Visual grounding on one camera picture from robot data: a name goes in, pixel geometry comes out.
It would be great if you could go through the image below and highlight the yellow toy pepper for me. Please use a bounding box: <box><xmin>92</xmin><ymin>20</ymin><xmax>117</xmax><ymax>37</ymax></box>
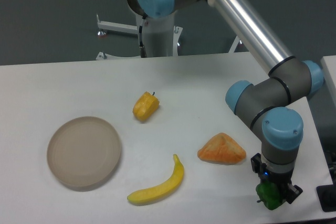
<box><xmin>132</xmin><ymin>91</ymin><xmax>160</xmax><ymax>122</ymax></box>

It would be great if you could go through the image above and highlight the black device at right edge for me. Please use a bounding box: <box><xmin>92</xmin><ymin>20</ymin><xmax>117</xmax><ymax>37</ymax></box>
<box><xmin>316</xmin><ymin>185</ymin><xmax>335</xmax><ymax>212</ymax></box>

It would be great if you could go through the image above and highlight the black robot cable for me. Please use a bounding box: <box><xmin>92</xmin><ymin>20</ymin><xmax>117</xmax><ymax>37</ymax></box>
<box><xmin>138</xmin><ymin>15</ymin><xmax>148</xmax><ymax>58</ymax></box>

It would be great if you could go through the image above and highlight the beige round plate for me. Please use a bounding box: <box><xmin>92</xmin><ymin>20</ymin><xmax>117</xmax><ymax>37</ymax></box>
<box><xmin>47</xmin><ymin>116</ymin><xmax>122</xmax><ymax>191</ymax></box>

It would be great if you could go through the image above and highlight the yellow toy banana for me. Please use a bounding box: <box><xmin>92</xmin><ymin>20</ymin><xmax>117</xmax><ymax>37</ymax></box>
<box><xmin>127</xmin><ymin>154</ymin><xmax>185</xmax><ymax>206</ymax></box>

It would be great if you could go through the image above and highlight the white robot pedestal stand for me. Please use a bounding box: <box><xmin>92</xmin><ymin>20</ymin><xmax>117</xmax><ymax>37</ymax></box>
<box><xmin>97</xmin><ymin>12</ymin><xmax>247</xmax><ymax>59</ymax></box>

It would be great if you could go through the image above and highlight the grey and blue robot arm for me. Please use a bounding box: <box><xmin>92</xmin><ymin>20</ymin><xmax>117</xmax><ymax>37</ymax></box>
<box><xmin>128</xmin><ymin>0</ymin><xmax>324</xmax><ymax>209</ymax></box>

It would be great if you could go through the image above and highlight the orange toy bread wedge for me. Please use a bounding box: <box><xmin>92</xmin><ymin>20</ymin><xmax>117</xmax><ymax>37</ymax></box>
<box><xmin>197</xmin><ymin>133</ymin><xmax>246</xmax><ymax>165</ymax></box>

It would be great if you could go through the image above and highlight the green toy pepper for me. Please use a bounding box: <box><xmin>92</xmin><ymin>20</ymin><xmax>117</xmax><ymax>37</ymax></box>
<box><xmin>256</xmin><ymin>181</ymin><xmax>284</xmax><ymax>210</ymax></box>

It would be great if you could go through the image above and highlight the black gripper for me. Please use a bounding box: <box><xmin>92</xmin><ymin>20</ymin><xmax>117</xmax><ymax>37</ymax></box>
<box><xmin>250</xmin><ymin>153</ymin><xmax>303</xmax><ymax>204</ymax></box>

